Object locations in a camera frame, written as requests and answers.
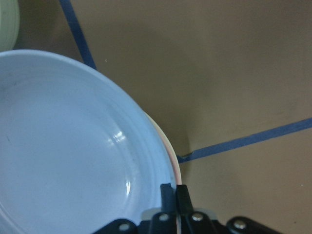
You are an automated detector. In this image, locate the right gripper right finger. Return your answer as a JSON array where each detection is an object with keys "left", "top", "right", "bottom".
[{"left": 175, "top": 185, "right": 279, "bottom": 234}]

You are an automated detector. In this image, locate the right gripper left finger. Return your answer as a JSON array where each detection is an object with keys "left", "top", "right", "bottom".
[{"left": 95, "top": 184, "right": 177, "bottom": 234}]

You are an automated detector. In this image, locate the pink plate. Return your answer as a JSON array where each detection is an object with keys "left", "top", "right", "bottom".
[{"left": 141, "top": 114, "right": 182, "bottom": 220}]

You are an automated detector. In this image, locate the blue plate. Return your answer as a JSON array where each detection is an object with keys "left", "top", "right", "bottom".
[{"left": 0, "top": 50, "right": 176, "bottom": 234}]

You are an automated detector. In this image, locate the green bowl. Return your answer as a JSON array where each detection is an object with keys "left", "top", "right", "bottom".
[{"left": 0, "top": 0, "right": 20, "bottom": 52}]

